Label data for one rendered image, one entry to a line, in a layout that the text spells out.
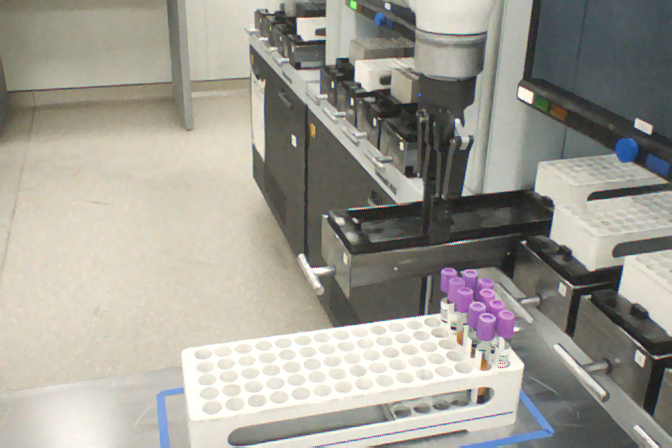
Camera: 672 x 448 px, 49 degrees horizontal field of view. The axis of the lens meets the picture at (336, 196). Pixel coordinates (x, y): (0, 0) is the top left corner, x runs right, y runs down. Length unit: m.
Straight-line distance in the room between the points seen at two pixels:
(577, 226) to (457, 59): 0.28
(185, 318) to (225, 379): 1.69
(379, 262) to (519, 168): 0.34
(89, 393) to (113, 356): 1.47
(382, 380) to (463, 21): 0.46
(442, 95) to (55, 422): 0.58
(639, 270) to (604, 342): 0.10
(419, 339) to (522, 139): 0.57
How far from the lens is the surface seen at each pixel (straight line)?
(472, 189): 1.39
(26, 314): 2.50
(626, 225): 1.04
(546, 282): 1.03
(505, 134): 1.26
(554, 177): 1.18
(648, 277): 0.92
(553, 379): 0.79
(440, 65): 0.93
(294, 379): 0.66
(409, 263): 1.04
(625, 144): 0.95
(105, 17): 4.46
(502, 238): 1.09
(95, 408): 0.75
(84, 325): 2.39
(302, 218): 2.29
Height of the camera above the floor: 1.28
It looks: 24 degrees down
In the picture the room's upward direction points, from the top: 1 degrees clockwise
